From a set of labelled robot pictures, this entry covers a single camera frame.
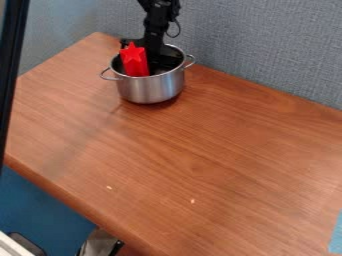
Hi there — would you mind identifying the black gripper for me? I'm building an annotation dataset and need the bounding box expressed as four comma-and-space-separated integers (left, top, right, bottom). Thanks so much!
121, 23, 182, 76

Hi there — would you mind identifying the red star-shaped bar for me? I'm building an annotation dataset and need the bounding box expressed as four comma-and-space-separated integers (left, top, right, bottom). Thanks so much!
119, 42, 150, 77

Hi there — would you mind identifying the stainless steel pot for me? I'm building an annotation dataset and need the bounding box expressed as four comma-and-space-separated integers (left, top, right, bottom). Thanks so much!
99, 44, 195, 104

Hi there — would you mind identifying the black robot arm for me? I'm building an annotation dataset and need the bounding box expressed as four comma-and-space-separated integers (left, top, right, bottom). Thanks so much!
119, 0, 182, 77

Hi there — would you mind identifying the white object bottom left corner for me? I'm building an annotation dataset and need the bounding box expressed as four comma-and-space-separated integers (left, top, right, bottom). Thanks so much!
0, 231, 35, 256

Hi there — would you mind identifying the grey chair part below table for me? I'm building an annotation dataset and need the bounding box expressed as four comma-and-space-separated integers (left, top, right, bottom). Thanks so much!
75, 228, 125, 256

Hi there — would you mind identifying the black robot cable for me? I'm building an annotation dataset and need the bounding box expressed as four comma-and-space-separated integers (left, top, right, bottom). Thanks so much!
165, 18, 182, 39

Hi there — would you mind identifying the dark vertical post left edge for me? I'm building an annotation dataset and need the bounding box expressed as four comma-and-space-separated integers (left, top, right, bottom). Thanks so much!
0, 0, 30, 174

